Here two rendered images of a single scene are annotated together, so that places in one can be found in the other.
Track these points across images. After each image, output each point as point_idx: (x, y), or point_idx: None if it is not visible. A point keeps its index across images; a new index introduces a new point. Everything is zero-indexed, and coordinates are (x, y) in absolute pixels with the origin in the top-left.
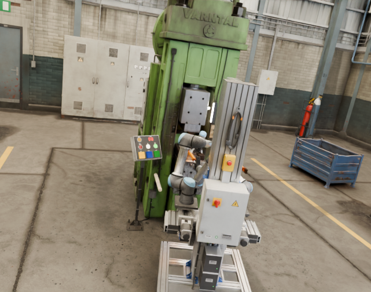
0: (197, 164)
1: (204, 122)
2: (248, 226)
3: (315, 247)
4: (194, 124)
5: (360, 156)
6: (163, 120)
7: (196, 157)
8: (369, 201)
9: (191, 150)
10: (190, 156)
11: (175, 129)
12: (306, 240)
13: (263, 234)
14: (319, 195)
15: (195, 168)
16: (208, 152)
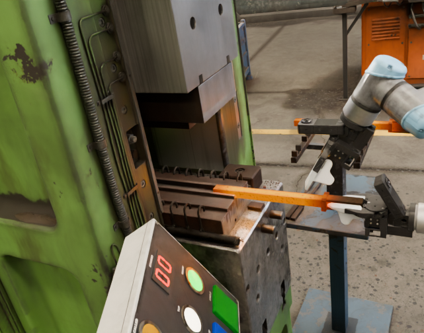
0: (400, 207)
1: (235, 43)
2: None
3: None
4: (217, 70)
5: (243, 24)
6: (90, 135)
7: (383, 184)
8: (298, 82)
9: (318, 175)
10: (240, 204)
11: (143, 141)
12: (405, 192)
13: (372, 244)
14: (256, 114)
15: (386, 227)
16: (231, 152)
